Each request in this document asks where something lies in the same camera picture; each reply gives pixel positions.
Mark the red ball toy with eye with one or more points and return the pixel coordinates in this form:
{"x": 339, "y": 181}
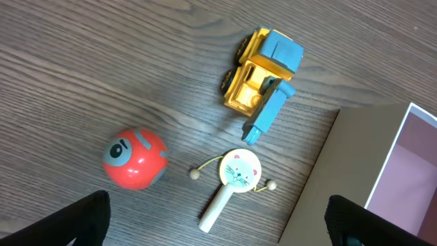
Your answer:
{"x": 135, "y": 159}

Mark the white square box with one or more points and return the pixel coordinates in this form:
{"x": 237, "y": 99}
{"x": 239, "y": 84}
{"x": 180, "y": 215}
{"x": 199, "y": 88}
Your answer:
{"x": 382, "y": 158}

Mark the yellow and blue toy truck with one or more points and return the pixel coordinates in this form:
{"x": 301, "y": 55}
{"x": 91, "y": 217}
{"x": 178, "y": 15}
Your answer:
{"x": 259, "y": 85}

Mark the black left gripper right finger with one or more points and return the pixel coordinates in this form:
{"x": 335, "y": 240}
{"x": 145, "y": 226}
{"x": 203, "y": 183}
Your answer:
{"x": 349, "y": 223}

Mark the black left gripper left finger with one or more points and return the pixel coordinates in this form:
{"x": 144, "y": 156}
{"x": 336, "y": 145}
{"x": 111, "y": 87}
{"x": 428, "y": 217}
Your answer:
{"x": 84, "y": 222}

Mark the wooden cat rattle drum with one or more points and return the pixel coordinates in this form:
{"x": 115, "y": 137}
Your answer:
{"x": 239, "y": 171}

